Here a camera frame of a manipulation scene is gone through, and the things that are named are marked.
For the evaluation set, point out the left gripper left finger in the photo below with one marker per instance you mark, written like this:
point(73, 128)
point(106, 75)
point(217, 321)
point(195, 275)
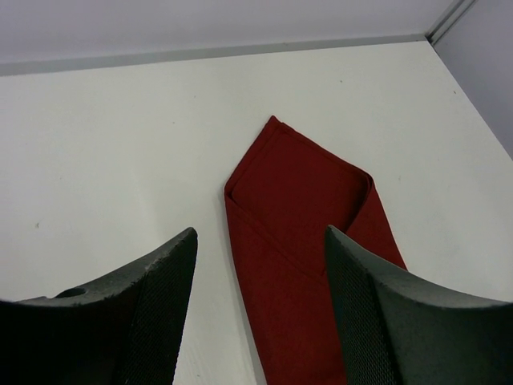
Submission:
point(125, 327)

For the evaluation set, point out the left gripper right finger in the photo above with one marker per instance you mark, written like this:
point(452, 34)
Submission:
point(397, 328)

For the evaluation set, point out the dark red cloth napkin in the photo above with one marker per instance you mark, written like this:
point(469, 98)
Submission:
point(279, 201)

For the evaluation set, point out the right aluminium frame post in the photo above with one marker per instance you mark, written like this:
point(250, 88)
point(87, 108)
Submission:
point(448, 19)

